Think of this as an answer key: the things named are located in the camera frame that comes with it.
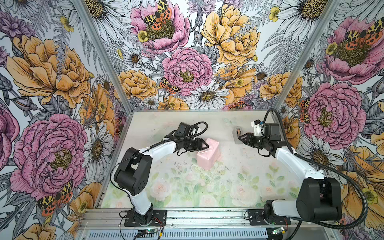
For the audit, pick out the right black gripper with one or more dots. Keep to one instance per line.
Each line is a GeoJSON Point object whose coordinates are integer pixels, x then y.
{"type": "Point", "coordinates": [248, 139]}

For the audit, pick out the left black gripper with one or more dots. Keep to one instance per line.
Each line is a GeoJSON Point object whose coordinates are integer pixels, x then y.
{"type": "Point", "coordinates": [198, 146]}

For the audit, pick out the purple wrapping paper sheet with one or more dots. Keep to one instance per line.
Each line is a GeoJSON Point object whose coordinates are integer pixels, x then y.
{"type": "Point", "coordinates": [207, 158]}

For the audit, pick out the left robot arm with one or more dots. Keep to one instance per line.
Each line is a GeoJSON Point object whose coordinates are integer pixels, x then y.
{"type": "Point", "coordinates": [132, 173]}

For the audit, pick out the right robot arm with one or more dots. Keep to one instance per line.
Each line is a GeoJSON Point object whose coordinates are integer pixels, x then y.
{"type": "Point", "coordinates": [319, 197]}

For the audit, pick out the grey tape dispenser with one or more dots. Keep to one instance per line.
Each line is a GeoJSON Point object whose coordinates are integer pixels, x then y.
{"type": "Point", "coordinates": [237, 132]}

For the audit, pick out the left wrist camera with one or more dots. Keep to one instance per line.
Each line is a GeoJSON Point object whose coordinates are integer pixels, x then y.
{"type": "Point", "coordinates": [184, 130]}

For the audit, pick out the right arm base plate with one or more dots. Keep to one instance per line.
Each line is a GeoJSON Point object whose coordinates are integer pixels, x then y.
{"type": "Point", "coordinates": [259, 217]}

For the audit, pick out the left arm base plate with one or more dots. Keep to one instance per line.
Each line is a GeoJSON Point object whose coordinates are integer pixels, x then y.
{"type": "Point", "coordinates": [154, 218]}

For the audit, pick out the white slotted cable duct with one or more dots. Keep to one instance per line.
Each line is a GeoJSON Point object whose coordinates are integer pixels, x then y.
{"type": "Point", "coordinates": [181, 234]}

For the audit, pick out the aluminium front rail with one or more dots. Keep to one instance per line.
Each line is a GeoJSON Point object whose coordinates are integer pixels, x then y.
{"type": "Point", "coordinates": [177, 218]}

